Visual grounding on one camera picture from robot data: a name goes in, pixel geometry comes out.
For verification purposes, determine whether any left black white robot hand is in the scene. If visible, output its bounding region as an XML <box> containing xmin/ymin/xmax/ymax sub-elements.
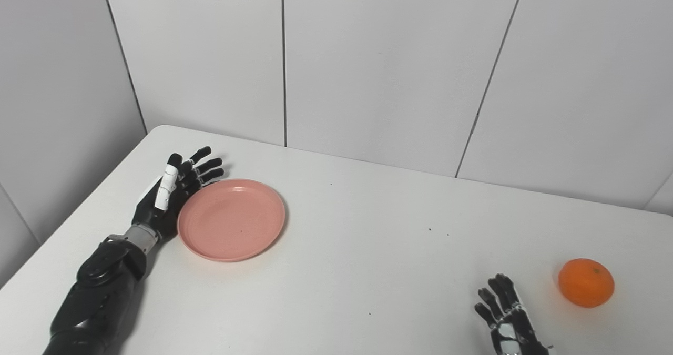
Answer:
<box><xmin>131</xmin><ymin>146</ymin><xmax>225</xmax><ymax>242</ymax></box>

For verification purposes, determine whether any orange fruit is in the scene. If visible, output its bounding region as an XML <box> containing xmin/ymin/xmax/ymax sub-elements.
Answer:
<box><xmin>558</xmin><ymin>258</ymin><xmax>615</xmax><ymax>309</ymax></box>

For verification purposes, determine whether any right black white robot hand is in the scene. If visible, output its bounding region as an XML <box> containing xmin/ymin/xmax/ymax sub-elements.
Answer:
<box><xmin>474</xmin><ymin>274</ymin><xmax>553</xmax><ymax>355</ymax></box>

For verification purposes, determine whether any pink round plate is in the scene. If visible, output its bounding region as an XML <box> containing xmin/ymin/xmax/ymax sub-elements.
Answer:
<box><xmin>177</xmin><ymin>179</ymin><xmax>287</xmax><ymax>263</ymax></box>

